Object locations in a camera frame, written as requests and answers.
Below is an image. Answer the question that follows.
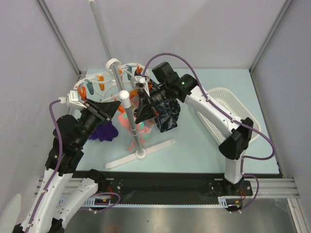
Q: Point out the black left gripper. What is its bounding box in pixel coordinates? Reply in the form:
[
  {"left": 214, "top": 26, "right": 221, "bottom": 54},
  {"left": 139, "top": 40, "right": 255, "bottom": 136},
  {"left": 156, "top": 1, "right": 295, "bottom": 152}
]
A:
[{"left": 76, "top": 98, "right": 122, "bottom": 147}]

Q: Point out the dark patterned sock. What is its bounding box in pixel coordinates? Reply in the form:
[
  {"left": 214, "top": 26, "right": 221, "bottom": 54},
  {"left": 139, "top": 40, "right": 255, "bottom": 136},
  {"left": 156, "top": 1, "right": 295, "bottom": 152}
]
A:
[{"left": 152, "top": 100, "right": 181, "bottom": 133}]

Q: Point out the white oval clip hanger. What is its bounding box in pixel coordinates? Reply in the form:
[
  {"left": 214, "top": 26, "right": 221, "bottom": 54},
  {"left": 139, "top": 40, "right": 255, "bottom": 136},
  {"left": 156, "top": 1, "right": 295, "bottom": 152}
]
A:
[{"left": 73, "top": 63, "right": 150, "bottom": 102}]

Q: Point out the pink patterned sock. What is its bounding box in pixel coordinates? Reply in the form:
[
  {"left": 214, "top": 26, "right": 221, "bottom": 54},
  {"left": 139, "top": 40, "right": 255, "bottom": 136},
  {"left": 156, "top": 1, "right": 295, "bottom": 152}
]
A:
[{"left": 118, "top": 90, "right": 137, "bottom": 132}]

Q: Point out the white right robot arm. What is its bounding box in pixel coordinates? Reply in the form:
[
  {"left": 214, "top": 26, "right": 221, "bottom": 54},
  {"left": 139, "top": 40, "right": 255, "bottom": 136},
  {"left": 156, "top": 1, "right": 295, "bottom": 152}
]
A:
[{"left": 135, "top": 62, "right": 253, "bottom": 195}]

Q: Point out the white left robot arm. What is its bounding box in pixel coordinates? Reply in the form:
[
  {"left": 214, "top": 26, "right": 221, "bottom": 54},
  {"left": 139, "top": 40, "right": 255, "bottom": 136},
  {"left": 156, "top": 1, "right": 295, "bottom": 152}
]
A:
[{"left": 13, "top": 99, "right": 121, "bottom": 233}]

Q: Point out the grey white hanger stand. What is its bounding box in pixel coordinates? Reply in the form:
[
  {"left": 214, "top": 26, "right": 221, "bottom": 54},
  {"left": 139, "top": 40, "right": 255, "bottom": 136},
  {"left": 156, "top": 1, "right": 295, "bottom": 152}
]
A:
[{"left": 89, "top": 0, "right": 175, "bottom": 169}]

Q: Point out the purple sock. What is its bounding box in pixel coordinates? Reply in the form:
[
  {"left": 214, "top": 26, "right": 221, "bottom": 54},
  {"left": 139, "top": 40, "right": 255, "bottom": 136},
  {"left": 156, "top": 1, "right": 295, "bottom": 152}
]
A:
[{"left": 89, "top": 121, "right": 119, "bottom": 142}]

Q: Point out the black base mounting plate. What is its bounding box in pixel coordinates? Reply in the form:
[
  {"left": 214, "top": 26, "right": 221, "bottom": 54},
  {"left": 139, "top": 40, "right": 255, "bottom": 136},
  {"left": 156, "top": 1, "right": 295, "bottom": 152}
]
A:
[{"left": 77, "top": 171, "right": 253, "bottom": 206}]

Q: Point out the white perforated basket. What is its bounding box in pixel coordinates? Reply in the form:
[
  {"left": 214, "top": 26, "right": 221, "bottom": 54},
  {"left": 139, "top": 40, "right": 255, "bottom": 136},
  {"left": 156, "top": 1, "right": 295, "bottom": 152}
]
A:
[{"left": 196, "top": 87, "right": 262, "bottom": 146}]

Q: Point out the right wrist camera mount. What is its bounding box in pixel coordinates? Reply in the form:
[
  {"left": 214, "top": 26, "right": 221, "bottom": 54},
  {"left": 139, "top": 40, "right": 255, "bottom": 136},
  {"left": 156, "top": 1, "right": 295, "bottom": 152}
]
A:
[{"left": 130, "top": 76, "right": 150, "bottom": 96}]

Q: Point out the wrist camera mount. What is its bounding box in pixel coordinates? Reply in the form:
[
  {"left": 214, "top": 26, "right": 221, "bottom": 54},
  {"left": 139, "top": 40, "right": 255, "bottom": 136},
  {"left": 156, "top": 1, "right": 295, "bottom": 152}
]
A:
[
  {"left": 58, "top": 90, "right": 87, "bottom": 111},
  {"left": 130, "top": 76, "right": 150, "bottom": 96}
]

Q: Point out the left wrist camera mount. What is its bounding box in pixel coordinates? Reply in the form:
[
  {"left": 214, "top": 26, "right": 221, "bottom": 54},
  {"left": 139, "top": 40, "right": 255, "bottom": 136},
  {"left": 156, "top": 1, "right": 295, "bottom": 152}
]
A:
[{"left": 58, "top": 90, "right": 87, "bottom": 111}]

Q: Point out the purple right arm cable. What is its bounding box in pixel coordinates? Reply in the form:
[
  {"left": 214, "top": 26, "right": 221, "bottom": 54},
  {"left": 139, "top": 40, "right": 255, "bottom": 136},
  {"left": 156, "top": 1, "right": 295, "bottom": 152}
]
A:
[{"left": 142, "top": 52, "right": 276, "bottom": 161}]

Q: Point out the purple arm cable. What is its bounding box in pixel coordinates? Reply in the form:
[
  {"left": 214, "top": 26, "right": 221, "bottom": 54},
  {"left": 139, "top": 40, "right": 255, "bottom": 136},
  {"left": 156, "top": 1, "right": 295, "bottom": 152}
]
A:
[
  {"left": 24, "top": 99, "right": 65, "bottom": 229},
  {"left": 142, "top": 52, "right": 276, "bottom": 161}
]

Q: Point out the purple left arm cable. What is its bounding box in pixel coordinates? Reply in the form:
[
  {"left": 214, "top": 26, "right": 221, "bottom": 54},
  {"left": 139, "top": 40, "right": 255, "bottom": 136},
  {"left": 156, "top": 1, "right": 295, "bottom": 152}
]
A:
[{"left": 24, "top": 99, "right": 65, "bottom": 229}]

